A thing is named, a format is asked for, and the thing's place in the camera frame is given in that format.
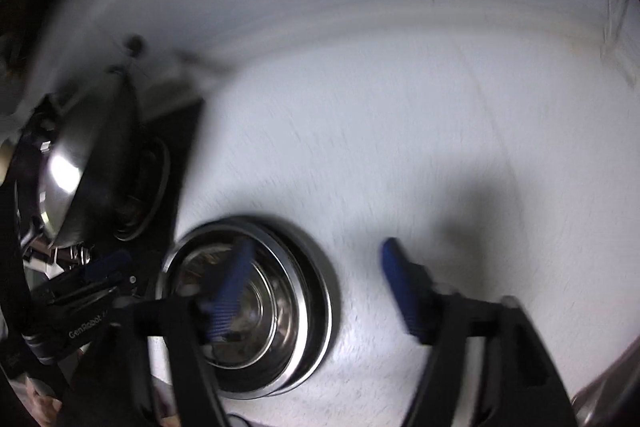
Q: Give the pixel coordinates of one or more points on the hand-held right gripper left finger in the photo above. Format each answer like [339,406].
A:
[227,294]

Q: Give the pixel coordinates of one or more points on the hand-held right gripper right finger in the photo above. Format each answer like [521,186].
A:
[400,289]

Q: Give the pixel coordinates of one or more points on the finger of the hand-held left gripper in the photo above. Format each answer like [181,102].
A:
[107,264]
[100,289]

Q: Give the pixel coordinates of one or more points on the small steel bowl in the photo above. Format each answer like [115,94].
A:
[270,307]

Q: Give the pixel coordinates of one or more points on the wide-rimmed steel bowl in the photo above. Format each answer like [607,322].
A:
[320,307]

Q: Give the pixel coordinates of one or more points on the round stove burner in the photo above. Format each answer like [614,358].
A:
[152,187]

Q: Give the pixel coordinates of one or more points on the black glass gas stove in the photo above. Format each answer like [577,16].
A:
[177,187]

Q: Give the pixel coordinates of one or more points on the shiny steel vessel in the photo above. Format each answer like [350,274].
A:
[600,399]

